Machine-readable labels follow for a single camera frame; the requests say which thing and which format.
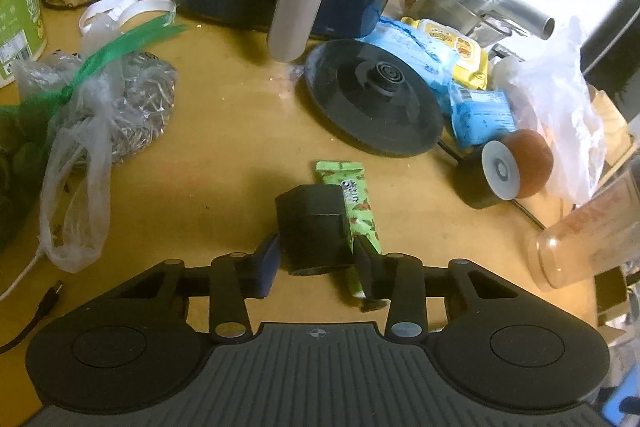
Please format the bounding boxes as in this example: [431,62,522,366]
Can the black power adapter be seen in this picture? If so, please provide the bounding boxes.
[274,184,355,277]

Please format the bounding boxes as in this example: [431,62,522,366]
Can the yellow wipes pack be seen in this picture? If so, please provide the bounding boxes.
[402,17,493,90]

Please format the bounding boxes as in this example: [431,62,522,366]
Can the white cable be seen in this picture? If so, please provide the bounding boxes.
[0,249,51,303]

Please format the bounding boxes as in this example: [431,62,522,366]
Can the small black cylinder grey top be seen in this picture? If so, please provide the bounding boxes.
[457,139,523,210]

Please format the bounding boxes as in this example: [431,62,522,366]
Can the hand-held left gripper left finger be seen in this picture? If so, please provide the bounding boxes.
[117,234,283,343]

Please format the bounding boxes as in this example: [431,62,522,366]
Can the clear shaker bottle grey lid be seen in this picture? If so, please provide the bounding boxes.
[529,167,640,290]

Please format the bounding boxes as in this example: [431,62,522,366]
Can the green label can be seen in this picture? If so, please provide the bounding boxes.
[0,0,48,88]

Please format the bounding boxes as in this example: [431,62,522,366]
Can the black usb cable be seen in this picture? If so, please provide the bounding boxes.
[0,279,63,355]

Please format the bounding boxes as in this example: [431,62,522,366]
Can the metal tube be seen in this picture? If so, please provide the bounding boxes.
[475,0,556,40]

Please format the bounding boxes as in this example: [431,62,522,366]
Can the orange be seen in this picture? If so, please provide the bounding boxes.
[502,129,555,198]

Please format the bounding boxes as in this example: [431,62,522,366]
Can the black round lid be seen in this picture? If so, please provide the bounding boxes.
[303,39,443,158]

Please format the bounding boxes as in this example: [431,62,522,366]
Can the blue wipes pack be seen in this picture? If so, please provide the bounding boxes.
[362,18,461,114]
[447,87,518,150]

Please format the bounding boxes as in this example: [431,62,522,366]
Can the green printed tube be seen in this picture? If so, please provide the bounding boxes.
[315,161,387,312]

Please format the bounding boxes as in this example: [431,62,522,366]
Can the clear bag of seeds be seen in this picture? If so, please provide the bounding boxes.
[12,49,180,273]

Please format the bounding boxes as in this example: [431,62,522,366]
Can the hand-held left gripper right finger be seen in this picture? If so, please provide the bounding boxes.
[352,239,521,342]

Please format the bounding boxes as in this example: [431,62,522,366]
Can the clear plastic bag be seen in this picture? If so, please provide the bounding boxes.
[492,0,608,202]

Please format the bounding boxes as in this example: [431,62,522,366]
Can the white ribbon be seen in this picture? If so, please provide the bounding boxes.
[77,0,178,36]

